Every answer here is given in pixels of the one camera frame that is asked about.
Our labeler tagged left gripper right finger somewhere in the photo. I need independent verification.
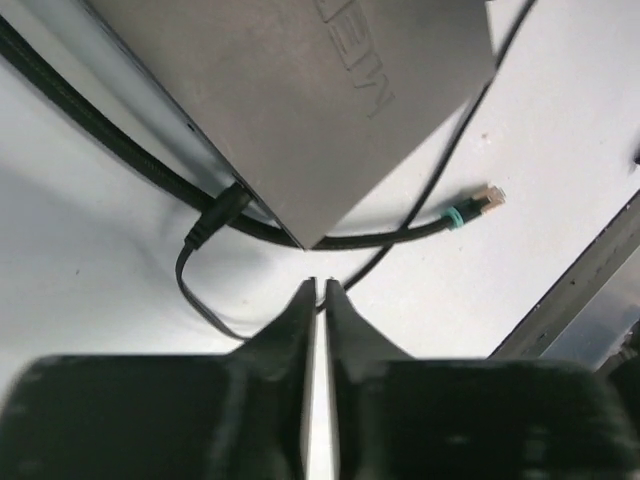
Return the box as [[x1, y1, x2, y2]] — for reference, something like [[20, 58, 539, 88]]
[[325, 280, 639, 479]]

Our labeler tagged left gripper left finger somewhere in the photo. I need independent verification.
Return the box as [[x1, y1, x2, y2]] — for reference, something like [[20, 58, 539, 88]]
[[1, 280, 316, 479]]

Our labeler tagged black network switch box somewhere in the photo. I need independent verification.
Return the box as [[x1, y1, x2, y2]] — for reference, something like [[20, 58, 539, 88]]
[[89, 1, 496, 248]]

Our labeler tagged black ethernet cable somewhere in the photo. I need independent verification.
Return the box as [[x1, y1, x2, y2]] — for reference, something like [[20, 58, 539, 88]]
[[0, 14, 507, 251]]

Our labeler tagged thin black switch cable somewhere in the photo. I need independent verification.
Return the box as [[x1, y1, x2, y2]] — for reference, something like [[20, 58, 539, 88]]
[[175, 0, 539, 341]]

